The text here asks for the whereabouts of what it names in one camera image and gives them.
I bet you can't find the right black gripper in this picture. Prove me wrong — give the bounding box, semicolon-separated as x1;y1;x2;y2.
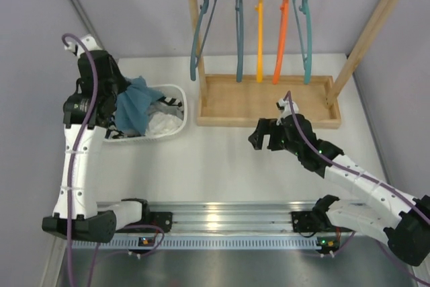
249;118;302;156

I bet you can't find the aluminium mounting rail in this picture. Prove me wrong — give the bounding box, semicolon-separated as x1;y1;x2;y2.
72;201;367;251

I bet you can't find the wooden clothes rack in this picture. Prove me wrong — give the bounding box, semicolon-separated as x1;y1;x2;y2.
189;0;398;129

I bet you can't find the orange hanger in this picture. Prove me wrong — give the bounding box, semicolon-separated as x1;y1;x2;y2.
272;0;290;85

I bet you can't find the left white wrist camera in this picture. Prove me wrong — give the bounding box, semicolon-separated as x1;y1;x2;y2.
63;34;101;58

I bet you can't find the black white striped garment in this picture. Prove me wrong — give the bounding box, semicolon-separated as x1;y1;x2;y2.
105;96;184;140

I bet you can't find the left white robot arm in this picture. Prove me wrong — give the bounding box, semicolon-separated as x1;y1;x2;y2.
42;50;152;243

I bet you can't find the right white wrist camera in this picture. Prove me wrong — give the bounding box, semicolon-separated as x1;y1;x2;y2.
276;99;299;125

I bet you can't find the white plastic laundry basket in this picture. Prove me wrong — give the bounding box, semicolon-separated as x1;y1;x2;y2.
104;77;187;143

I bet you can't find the purple cable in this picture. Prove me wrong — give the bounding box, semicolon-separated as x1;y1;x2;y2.
284;90;430;284
62;33;165;287

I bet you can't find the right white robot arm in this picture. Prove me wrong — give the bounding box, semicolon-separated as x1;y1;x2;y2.
248;114;429;267

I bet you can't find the teal hanger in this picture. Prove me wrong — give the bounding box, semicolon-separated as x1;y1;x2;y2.
189;0;222;81
235;0;244;83
292;0;312;85

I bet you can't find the yellow hanger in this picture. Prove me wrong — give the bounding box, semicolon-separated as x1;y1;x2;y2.
255;0;264;83

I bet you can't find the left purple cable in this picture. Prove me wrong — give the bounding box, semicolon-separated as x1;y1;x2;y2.
62;33;165;287

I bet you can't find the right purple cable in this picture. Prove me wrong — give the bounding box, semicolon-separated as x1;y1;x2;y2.
284;90;430;284

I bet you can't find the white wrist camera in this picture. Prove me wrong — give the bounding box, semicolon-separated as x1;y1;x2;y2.
276;99;299;125
63;34;101;58

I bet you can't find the teal blue tank top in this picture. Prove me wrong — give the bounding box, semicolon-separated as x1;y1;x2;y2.
115;77;164;135

